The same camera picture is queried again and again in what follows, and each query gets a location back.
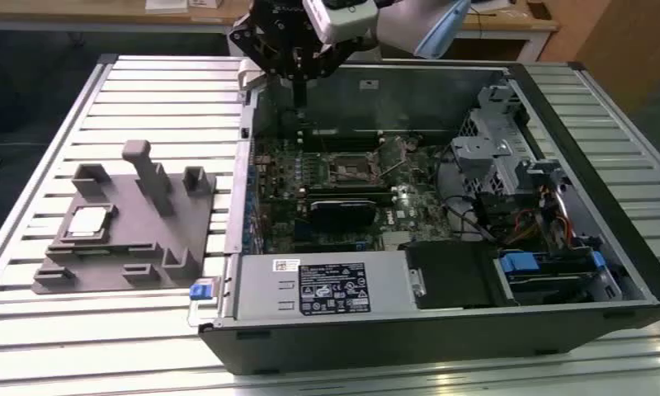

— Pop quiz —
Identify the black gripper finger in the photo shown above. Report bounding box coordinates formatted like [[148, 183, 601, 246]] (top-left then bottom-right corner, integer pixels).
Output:
[[301, 39, 365, 111], [228, 16, 303, 111]]

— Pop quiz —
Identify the metal socket cover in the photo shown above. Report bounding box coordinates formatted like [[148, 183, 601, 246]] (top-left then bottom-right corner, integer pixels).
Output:
[[371, 134, 419, 181]]

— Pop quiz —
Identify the silver CPU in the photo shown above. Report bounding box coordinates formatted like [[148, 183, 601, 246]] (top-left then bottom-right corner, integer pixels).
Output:
[[66, 207, 110, 237]]

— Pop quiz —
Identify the CPU socket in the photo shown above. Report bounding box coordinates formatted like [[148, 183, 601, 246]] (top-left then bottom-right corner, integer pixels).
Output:
[[323, 151, 391, 186]]

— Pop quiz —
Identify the grey case latch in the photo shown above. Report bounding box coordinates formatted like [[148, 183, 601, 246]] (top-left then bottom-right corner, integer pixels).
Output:
[[236, 59, 265, 91]]

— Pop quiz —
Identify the black RAM slot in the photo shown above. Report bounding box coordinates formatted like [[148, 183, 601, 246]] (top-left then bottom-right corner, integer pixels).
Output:
[[296, 139, 385, 145], [299, 134, 384, 141], [296, 130, 385, 137], [299, 143, 384, 150]]

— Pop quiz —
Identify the wooden desk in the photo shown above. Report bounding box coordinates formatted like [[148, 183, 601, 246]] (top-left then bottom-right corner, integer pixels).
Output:
[[0, 0, 563, 53]]

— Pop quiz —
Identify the green RAM stick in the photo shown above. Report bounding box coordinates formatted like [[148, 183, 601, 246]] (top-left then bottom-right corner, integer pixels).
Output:
[[305, 187, 397, 206], [72, 245, 134, 254]]

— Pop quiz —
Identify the green motherboard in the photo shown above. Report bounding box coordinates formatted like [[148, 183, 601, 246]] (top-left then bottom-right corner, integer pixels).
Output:
[[249, 131, 457, 255]]

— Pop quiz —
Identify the metal drive cage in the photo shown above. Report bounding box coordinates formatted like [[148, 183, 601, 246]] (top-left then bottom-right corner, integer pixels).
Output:
[[449, 80, 536, 195]]

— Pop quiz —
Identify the small graphics card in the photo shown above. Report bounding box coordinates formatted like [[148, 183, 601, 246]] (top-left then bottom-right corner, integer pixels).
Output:
[[305, 198, 376, 231]]

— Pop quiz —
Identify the silver chipset heatsink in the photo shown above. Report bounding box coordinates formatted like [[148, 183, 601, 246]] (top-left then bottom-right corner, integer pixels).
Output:
[[381, 230, 412, 251]]

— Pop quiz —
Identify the grey parts rack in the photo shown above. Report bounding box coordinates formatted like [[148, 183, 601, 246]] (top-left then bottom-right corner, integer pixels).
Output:
[[30, 139, 218, 295]]

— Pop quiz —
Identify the wooden cabinet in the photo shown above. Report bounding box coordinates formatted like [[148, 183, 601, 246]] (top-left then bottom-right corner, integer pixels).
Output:
[[541, 0, 660, 115]]

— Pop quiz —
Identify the black plastic drive cover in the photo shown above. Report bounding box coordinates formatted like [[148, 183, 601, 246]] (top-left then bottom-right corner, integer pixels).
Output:
[[404, 241, 501, 310]]

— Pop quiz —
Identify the grey power supply unit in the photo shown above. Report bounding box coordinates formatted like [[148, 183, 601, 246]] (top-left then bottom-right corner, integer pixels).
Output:
[[230, 251, 419, 322]]

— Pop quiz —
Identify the blue disk carrier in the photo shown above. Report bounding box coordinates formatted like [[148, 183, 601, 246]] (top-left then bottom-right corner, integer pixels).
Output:
[[497, 251, 609, 290]]

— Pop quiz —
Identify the blue case latch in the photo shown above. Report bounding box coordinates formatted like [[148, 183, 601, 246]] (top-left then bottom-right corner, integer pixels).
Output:
[[189, 278, 222, 300]]

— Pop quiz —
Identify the black open PC case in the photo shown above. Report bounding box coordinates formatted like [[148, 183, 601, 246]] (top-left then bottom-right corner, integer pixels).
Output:
[[197, 57, 660, 376]]

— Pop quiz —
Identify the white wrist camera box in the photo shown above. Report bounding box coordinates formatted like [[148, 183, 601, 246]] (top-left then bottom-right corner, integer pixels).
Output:
[[300, 0, 380, 45]]

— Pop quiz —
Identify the yellow red wire bundle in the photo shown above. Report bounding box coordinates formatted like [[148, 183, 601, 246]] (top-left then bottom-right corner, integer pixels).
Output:
[[505, 185, 579, 248]]

